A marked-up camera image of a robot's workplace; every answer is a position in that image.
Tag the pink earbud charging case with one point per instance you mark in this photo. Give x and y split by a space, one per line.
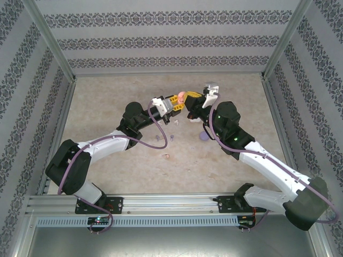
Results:
181 96

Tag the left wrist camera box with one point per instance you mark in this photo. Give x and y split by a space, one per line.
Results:
160 104

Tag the aluminium frame post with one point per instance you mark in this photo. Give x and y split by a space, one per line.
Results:
321 241
21 235
51 40
285 40

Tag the purple earbud charging case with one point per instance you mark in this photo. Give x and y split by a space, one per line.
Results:
203 136

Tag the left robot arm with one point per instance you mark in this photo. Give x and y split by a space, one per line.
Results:
107 147

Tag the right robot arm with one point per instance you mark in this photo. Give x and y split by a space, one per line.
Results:
268 168

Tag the aluminium side rail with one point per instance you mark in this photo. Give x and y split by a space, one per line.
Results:
58 134
278 120

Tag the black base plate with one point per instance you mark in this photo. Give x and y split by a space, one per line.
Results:
116 204
223 204

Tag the aluminium mounting rail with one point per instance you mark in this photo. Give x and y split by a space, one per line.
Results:
166 203

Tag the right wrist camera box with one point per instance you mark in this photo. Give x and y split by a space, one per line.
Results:
211 88

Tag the grey metal panel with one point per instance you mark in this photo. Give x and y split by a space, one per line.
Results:
171 243

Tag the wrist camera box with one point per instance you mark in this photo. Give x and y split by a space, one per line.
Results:
160 104
211 88

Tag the small circuit board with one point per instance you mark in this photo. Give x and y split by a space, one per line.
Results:
246 222
97 220

